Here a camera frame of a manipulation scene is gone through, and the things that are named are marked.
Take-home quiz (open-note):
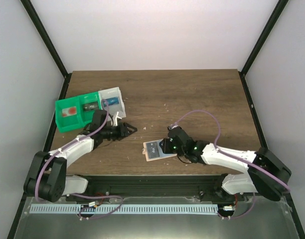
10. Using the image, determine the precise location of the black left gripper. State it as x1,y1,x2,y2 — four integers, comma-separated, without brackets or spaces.
102,122,138,141

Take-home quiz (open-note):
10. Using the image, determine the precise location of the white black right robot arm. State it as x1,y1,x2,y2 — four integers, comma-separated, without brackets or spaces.
158,125,292,201

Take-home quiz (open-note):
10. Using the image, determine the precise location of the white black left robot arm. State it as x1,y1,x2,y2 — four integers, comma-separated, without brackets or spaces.
23,110,137,202

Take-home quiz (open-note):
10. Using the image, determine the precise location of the blue credit card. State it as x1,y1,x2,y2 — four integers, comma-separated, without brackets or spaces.
102,97,120,106

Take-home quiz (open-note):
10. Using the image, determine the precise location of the black vip card in bin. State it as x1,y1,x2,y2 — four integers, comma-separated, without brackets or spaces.
83,102,100,112

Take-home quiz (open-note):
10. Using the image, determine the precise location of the white red card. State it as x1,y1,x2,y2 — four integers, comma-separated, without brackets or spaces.
61,106,77,118

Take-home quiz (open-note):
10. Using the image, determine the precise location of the white plastic bin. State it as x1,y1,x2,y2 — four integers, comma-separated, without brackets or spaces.
98,87,126,119

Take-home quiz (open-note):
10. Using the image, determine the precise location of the green plastic bin middle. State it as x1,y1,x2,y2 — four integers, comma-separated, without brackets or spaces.
78,91,102,125

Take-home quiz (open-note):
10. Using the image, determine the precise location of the green plastic bin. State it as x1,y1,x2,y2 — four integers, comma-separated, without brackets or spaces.
78,91,102,125
55,97,82,133

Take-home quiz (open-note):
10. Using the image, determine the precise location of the green plastic bin left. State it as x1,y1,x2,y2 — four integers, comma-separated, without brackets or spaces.
55,97,82,133

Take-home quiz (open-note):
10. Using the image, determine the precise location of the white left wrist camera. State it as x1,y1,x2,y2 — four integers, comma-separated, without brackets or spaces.
112,111,122,126

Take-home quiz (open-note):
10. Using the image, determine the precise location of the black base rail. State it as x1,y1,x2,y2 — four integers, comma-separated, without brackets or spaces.
65,175,253,204

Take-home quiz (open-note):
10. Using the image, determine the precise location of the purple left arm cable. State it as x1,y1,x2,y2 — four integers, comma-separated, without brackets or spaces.
34,99,123,220

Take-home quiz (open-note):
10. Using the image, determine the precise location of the light blue slotted cable duct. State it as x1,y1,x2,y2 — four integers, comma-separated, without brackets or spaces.
29,204,218,215

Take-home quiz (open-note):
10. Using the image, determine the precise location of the metal base plate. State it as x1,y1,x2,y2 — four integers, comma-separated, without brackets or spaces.
13,196,305,239

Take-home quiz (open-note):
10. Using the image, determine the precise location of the black frame post left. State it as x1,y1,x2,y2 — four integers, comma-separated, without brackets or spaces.
19,0,69,78

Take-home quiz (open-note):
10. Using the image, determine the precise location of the black frame post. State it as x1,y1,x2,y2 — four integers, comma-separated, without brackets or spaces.
19,0,69,78
238,0,290,75

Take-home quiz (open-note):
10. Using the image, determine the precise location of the black frame post right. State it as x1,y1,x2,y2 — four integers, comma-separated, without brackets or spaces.
238,0,290,75

